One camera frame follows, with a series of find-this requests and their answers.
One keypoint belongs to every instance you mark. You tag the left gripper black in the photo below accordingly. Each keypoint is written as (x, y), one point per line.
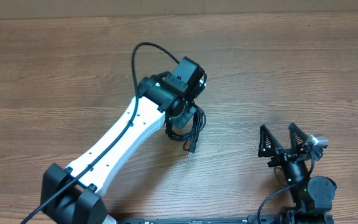
(189, 111)

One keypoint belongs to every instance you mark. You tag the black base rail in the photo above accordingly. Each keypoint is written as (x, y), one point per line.
(251, 219)

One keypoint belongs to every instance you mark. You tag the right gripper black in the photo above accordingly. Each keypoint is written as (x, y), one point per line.
(271, 145)

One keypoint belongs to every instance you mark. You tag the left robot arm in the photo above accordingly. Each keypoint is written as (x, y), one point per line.
(74, 194)

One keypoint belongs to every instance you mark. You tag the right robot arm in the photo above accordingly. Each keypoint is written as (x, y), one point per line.
(312, 196)

